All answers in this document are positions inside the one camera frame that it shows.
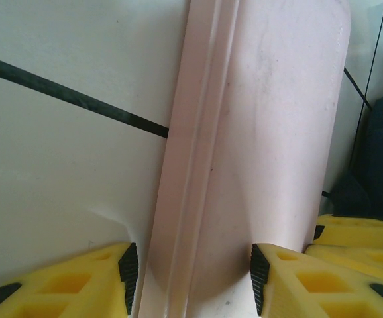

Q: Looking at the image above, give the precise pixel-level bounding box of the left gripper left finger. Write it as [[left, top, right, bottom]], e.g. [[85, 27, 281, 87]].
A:
[[0, 241, 139, 318]]

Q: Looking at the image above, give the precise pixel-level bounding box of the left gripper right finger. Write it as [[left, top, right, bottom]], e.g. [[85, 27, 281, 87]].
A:
[[249, 242, 383, 318]]

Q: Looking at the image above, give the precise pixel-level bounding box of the pink pencil case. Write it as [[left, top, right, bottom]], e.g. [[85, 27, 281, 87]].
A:
[[138, 0, 351, 318]]

